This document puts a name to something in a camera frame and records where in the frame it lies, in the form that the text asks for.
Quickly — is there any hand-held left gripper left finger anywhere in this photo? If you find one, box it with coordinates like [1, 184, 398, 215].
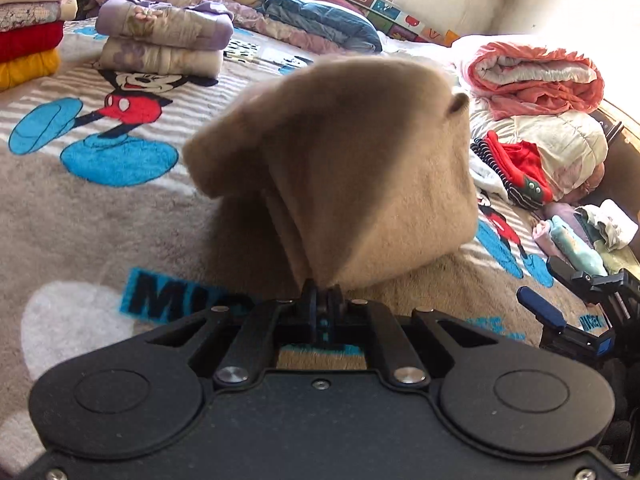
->
[144, 279, 322, 391]

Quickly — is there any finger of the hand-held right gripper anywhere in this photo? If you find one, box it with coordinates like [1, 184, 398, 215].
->
[546, 255, 629, 304]
[516, 286, 617, 357]

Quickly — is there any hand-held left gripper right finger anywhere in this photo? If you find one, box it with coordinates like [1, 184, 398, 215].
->
[322, 284, 497, 391]

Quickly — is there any beige sweater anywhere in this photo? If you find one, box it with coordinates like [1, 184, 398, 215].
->
[182, 55, 481, 296]

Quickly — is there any teal printed folded shirt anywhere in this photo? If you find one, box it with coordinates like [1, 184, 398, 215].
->
[547, 216, 608, 276]

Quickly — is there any white folded cloth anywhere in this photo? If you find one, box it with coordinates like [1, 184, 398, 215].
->
[575, 199, 640, 253]

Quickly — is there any pink folded shirt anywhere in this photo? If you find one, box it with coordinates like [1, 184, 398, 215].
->
[532, 220, 566, 261]

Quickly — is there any wooden headboard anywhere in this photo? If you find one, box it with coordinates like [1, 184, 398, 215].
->
[590, 100, 640, 241]

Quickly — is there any dark striped garment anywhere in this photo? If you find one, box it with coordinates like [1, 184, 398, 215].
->
[470, 137, 543, 211]

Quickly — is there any cream pillow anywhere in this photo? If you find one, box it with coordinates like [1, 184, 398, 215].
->
[470, 105, 608, 201]

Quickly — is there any red garment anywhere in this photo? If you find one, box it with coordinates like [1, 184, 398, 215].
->
[482, 130, 553, 206]

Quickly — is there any coral folded blanket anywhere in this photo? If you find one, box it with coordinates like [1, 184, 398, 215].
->
[460, 42, 606, 121]

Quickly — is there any cartoon mouse blanket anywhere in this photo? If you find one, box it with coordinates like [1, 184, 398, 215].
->
[0, 20, 616, 461]

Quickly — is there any white bed sheet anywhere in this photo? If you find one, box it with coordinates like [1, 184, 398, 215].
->
[380, 30, 476, 86]

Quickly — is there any mauve floral quilt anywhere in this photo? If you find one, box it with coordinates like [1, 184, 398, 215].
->
[82, 0, 346, 56]

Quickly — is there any blue folded quilt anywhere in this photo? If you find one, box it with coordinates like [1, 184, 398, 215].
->
[260, 0, 383, 53]

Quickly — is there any colourful alphabet foam mat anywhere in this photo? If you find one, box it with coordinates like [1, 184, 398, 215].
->
[210, 0, 461, 48]

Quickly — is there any purple printed folded garment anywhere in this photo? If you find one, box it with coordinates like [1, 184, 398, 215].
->
[95, 0, 235, 52]

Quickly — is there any yellow folded sweater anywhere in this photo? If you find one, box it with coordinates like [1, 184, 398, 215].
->
[0, 49, 62, 92]

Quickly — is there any red folded sweater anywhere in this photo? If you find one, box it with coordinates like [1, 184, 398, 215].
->
[0, 20, 66, 63]

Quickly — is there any sequin folded garment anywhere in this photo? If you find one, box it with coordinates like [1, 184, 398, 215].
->
[0, 2, 63, 32]

